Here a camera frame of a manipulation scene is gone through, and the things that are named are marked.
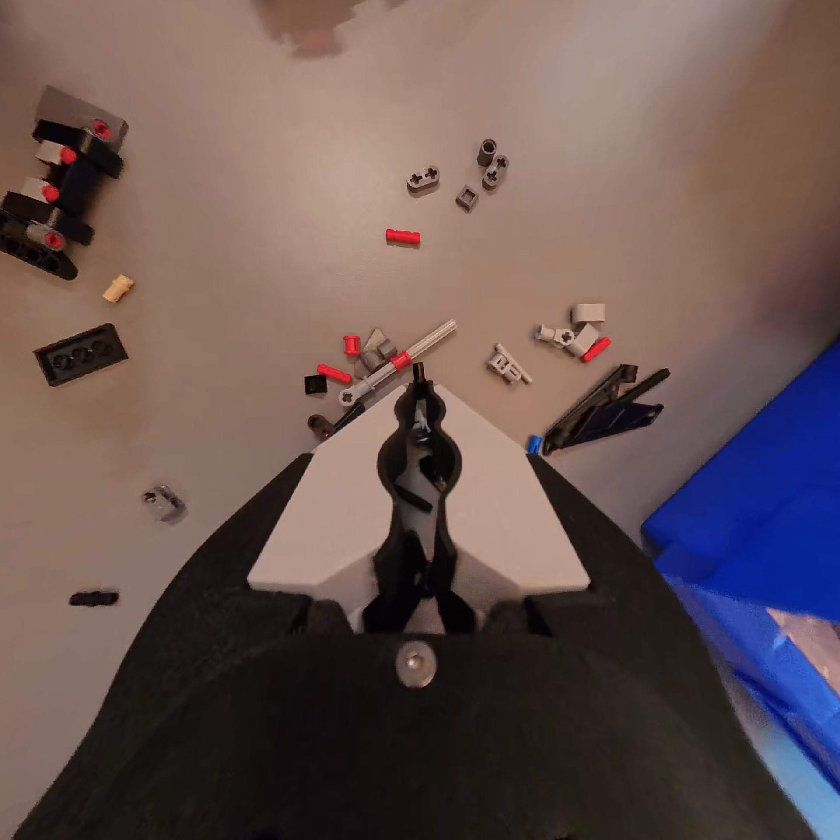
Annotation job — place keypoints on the tan lego pin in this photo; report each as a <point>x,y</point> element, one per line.
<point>118,289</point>

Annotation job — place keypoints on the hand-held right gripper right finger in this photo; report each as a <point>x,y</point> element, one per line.
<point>518,525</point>

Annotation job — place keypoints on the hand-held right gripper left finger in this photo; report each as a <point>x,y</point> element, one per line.
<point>321,525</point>

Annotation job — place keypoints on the black grey lego assembly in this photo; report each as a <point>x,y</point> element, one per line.
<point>72,170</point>

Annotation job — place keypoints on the small dark grey lego bush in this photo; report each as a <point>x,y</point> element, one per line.
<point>466,197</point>

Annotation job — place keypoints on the black flat lego plate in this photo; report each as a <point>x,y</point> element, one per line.
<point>80,354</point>

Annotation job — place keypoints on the small grey lego connector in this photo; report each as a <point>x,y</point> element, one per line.
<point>164,502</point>

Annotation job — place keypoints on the red lego pin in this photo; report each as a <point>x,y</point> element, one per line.
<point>403,237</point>

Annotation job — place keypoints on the dark grey double lego connector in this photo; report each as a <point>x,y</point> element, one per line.
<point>492,164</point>

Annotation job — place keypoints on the black curved lego beam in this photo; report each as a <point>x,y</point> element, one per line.
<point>39,259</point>

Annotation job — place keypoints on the black lego pin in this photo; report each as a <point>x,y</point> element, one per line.
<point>420,375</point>
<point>94,598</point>

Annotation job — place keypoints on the blue plastic bin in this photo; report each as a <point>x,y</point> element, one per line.
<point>754,525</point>

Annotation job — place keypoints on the pile of lego pieces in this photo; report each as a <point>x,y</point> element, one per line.
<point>394,364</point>

